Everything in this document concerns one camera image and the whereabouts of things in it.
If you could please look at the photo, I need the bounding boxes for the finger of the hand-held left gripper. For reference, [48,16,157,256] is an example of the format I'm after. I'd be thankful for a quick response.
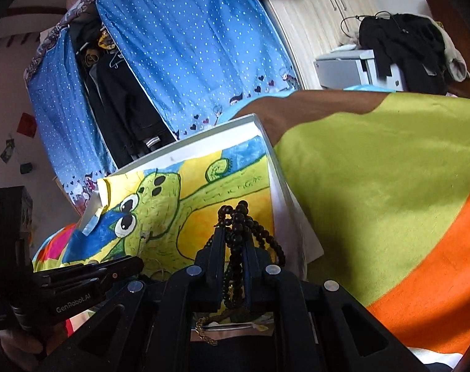
[69,256,145,280]
[34,274,116,300]

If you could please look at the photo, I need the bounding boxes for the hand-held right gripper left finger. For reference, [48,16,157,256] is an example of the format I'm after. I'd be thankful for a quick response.
[37,228,231,372]

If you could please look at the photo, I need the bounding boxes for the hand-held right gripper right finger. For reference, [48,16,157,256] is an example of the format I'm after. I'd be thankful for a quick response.
[240,240,429,372]

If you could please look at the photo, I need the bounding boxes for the black bead necklace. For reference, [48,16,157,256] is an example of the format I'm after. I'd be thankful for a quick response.
[204,200,287,311]

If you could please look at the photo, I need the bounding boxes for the white tray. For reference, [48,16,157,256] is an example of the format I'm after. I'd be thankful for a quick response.
[78,113,324,342]

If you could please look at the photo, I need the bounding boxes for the person's left hand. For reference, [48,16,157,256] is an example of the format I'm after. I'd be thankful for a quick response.
[0,318,70,359]

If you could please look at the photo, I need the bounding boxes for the cartoon drawing paper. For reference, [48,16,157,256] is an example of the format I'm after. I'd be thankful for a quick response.
[62,135,276,277]

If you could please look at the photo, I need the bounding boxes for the colourful printed blanket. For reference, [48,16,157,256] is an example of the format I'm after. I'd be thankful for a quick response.
[31,89,470,372]

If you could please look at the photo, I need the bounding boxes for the hanging black clothes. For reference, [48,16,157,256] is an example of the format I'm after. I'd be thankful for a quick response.
[70,19,177,170]

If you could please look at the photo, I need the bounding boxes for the white printer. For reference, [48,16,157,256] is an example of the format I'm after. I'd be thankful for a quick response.
[314,48,406,92]

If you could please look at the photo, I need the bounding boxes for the striped light wood wardrobe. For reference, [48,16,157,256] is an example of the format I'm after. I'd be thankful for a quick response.
[264,0,427,91]

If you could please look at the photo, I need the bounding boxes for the black jacket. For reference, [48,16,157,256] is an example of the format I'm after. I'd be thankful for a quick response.
[359,13,449,96]

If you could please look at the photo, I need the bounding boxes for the beige garment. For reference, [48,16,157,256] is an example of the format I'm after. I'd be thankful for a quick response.
[428,15,470,84]

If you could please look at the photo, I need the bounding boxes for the dark brown wooden board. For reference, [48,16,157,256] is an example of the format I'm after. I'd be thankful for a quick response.
[422,0,470,100]

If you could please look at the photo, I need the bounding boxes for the gold chain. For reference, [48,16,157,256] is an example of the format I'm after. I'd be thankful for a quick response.
[194,315,220,347]

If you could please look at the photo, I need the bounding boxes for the small wall photo card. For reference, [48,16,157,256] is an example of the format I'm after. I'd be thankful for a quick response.
[0,137,16,163]

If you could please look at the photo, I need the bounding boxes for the red paper wall square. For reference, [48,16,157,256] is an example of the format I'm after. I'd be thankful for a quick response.
[20,112,38,139]

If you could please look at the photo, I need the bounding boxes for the wall bunting string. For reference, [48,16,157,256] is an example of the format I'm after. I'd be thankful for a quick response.
[0,32,41,54]

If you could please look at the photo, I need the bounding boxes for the black wire hanger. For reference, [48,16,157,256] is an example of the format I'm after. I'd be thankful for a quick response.
[340,11,391,35]

